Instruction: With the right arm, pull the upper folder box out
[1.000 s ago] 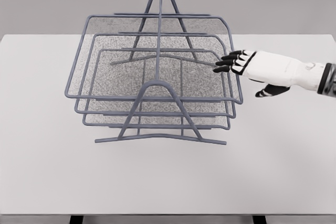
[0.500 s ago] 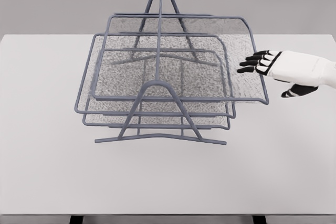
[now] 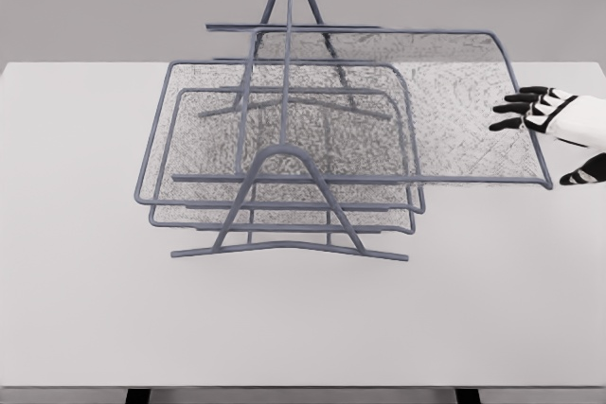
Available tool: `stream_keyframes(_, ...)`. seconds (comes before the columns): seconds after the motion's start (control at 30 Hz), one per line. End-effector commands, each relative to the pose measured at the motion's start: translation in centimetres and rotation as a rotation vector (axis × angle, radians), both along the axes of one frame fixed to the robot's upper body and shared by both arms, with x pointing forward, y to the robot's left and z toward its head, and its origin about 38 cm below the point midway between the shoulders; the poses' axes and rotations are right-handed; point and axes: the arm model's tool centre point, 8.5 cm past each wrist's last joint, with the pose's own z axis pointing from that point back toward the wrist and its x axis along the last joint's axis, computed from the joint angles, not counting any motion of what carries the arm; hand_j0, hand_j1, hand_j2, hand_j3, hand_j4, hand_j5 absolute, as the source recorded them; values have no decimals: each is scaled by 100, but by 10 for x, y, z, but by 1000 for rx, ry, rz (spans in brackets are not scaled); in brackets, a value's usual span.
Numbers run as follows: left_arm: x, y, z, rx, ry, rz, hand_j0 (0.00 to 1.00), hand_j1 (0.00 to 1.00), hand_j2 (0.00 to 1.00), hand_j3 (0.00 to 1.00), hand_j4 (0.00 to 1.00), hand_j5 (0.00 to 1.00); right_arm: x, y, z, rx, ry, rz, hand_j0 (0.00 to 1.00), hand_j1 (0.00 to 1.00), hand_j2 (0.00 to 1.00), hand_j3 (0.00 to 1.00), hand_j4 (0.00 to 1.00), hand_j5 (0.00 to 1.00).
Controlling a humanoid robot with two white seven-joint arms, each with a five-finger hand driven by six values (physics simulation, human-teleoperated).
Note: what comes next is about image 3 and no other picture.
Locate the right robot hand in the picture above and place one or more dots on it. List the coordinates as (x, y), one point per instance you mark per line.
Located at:
(584, 117)

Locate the large grey mesh tray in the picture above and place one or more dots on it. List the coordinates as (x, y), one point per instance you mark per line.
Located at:
(473, 92)

